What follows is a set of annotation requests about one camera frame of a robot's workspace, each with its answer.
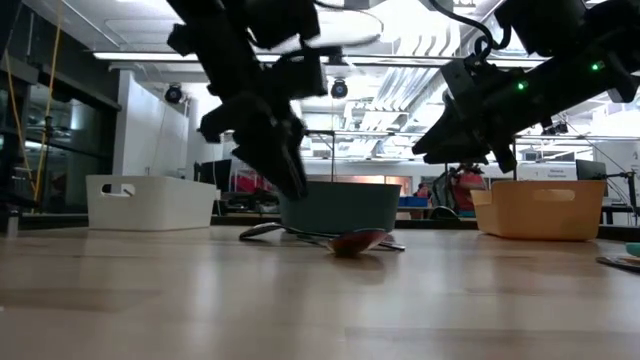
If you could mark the white wall sign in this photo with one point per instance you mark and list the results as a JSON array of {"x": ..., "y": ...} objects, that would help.
[{"x": 560, "y": 173}]

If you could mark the blue storage bin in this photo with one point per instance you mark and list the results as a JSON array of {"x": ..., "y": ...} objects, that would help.
[{"x": 415, "y": 201}]

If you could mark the black workstation frame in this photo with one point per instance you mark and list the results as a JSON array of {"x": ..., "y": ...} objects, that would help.
[{"x": 332, "y": 150}]

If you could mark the black ceiling spotlight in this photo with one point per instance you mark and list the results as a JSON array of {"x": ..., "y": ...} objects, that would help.
[
  {"x": 173, "y": 94},
  {"x": 557, "y": 129},
  {"x": 339, "y": 89}
]

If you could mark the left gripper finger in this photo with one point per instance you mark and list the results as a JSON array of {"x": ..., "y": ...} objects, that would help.
[
  {"x": 301, "y": 135},
  {"x": 277, "y": 155}
]

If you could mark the person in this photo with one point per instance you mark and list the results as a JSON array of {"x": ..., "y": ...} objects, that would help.
[
  {"x": 423, "y": 191},
  {"x": 467, "y": 187}
]

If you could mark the white plastic bin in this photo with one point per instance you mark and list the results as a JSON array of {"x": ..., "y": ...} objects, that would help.
[{"x": 160, "y": 205}]

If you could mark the black chair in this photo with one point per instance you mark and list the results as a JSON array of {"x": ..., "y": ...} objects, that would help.
[{"x": 444, "y": 212}]

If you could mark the black rail with light strips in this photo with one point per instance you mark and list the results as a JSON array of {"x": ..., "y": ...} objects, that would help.
[{"x": 150, "y": 56}]

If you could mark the black stand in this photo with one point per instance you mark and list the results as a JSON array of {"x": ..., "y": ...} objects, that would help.
[{"x": 632, "y": 195}]

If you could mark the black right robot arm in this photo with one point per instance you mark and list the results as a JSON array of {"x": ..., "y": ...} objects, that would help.
[{"x": 590, "y": 45}]

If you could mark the yellow plastic bin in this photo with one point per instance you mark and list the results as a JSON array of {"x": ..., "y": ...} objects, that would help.
[{"x": 540, "y": 215}]

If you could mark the black monitor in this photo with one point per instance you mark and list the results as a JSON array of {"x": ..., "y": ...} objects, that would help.
[
  {"x": 592, "y": 177},
  {"x": 215, "y": 175}
]

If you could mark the dark teal plastic bin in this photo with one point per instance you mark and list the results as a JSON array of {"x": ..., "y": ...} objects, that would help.
[{"x": 350, "y": 207}]

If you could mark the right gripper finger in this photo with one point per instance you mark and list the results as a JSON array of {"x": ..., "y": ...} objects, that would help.
[
  {"x": 450, "y": 132},
  {"x": 460, "y": 157}
]

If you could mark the iridescent rainbow spoon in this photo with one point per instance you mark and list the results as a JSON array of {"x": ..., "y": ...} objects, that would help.
[
  {"x": 357, "y": 242},
  {"x": 395, "y": 246}
]

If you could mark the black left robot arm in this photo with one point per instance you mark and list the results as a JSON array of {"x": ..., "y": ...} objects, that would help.
[{"x": 220, "y": 45}]

